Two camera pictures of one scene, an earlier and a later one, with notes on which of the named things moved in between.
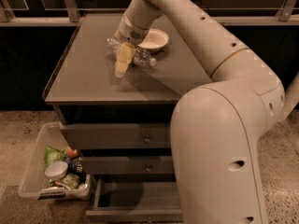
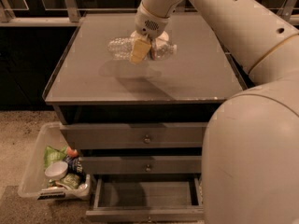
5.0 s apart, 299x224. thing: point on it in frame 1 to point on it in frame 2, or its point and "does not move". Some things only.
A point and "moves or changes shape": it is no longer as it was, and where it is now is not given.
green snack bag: [52, 155] does not move
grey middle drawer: [126, 164] does not move
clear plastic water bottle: [141, 56] moves or changes shape
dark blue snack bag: [75, 164] does not move
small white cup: [56, 170] does not move
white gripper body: [130, 32] to [149, 25]
